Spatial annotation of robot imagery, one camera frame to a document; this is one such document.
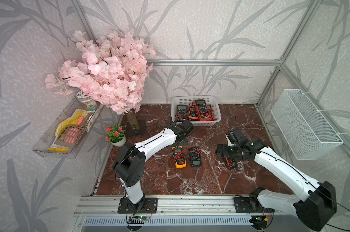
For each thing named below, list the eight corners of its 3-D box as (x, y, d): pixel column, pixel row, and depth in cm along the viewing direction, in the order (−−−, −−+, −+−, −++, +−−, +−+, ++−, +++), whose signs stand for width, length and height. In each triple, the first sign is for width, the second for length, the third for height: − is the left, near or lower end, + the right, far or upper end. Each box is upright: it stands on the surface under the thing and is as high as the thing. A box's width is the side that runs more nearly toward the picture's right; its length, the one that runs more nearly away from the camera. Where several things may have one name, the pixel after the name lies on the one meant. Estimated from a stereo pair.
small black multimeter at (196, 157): (190, 167, 88) (190, 164, 85) (189, 151, 95) (189, 148, 92) (201, 167, 88) (202, 164, 85) (200, 151, 95) (201, 148, 92)
